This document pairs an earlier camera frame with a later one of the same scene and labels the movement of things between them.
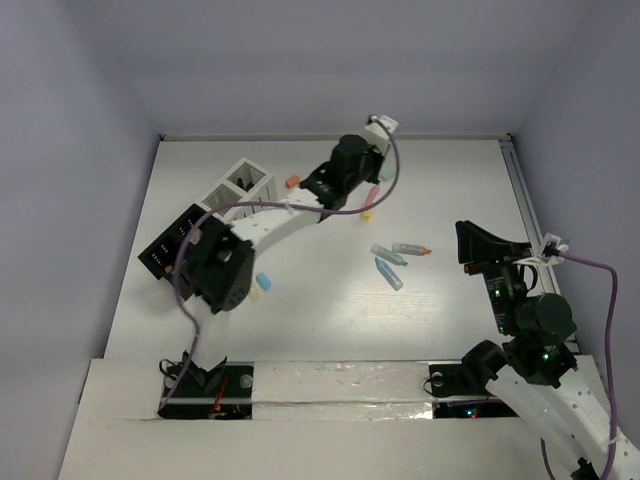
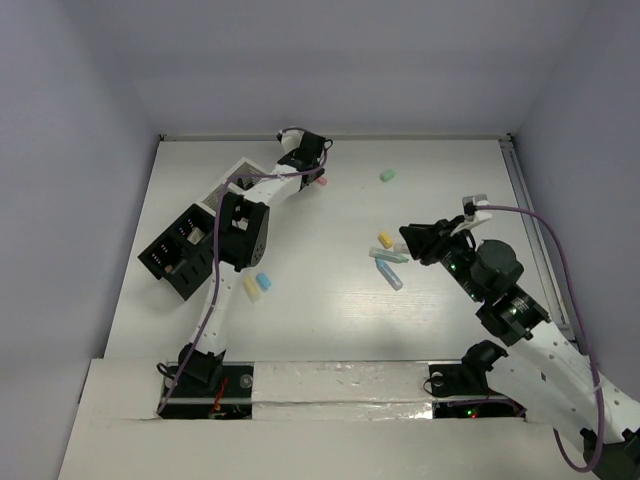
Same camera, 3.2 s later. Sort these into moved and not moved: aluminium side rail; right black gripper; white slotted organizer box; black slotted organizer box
Moved: right black gripper
Not moved: aluminium side rail; black slotted organizer box; white slotted organizer box
